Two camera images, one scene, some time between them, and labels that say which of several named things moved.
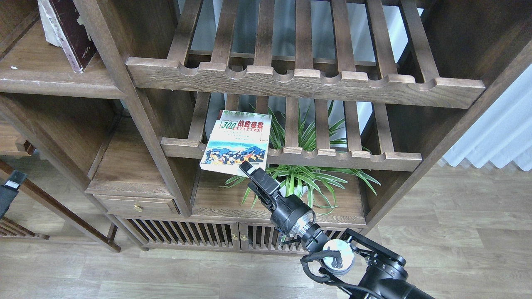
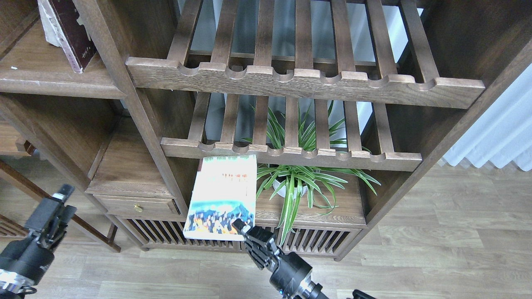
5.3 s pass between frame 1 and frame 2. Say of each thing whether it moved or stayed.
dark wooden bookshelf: stayed
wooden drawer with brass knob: stayed
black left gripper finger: moved
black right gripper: moved
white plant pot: stayed
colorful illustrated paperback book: moved
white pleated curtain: stayed
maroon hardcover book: stayed
